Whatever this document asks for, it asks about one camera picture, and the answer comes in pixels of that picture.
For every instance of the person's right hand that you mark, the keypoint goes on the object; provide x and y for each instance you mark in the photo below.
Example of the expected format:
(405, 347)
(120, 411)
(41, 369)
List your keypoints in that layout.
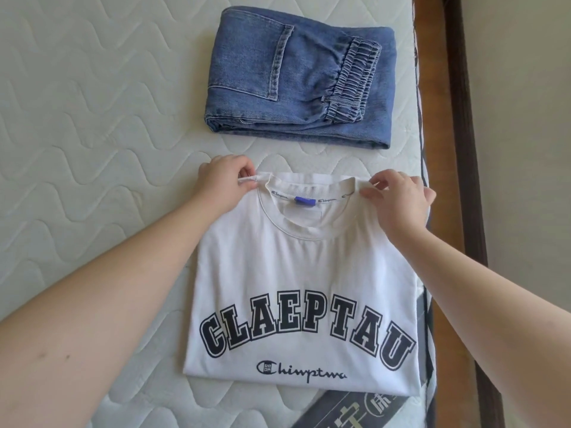
(406, 204)

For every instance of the person's left hand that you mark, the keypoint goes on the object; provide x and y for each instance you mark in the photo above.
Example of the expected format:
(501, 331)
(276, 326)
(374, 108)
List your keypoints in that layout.
(221, 180)

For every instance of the person's right thumb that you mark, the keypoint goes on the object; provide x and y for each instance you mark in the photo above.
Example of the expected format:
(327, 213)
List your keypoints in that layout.
(372, 196)

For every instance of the person's left thumb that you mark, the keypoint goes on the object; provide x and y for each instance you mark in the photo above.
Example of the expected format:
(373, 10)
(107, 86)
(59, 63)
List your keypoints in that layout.
(250, 183)

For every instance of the white printed t-shirt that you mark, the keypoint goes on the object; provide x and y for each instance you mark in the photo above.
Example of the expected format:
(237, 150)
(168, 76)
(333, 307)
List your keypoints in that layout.
(294, 271)

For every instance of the person's left forearm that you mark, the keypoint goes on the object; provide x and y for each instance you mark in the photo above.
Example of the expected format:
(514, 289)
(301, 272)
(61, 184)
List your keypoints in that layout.
(102, 298)

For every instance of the person's right forearm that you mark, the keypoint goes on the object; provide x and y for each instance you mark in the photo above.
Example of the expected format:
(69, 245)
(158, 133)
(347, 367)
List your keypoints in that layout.
(481, 316)

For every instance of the folded blue jeans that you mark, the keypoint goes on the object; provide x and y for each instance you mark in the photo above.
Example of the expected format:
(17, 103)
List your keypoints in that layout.
(308, 80)

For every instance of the white quilted mattress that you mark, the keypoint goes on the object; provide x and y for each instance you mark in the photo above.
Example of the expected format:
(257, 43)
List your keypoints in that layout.
(98, 120)

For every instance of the grey mattress label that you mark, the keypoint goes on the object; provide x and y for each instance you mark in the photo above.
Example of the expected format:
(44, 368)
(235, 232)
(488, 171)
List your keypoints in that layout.
(343, 410)

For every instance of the brown wooden bed frame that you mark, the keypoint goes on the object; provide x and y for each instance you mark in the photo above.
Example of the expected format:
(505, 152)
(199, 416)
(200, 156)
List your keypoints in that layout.
(450, 151)

